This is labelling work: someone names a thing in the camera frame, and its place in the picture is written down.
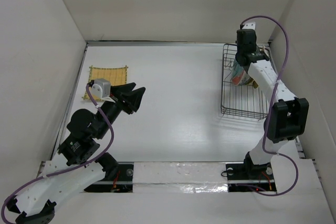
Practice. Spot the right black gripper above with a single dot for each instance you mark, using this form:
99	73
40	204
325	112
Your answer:
255	42

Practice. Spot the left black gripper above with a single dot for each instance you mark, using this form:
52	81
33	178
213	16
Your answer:
128	99

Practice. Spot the red teal ceramic plate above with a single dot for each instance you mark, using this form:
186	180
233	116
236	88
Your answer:
238	73

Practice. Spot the blue floral white plate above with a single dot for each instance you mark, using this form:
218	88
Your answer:
246	81

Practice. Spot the fan-shaped bamboo tray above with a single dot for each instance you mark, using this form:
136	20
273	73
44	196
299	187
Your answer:
266	51

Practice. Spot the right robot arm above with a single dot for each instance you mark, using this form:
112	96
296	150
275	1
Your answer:
287	116

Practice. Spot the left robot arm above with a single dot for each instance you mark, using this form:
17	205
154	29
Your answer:
82	158

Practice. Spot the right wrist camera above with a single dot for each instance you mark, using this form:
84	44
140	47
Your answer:
248	25

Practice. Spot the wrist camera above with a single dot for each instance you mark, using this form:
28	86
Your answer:
248	25
99	89

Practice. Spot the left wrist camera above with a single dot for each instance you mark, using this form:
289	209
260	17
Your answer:
99	89

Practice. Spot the black wire dish rack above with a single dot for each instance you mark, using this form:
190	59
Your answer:
245	101

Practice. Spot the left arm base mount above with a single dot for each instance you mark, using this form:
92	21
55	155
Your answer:
120	182

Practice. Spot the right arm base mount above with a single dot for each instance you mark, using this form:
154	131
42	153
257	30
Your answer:
240	180

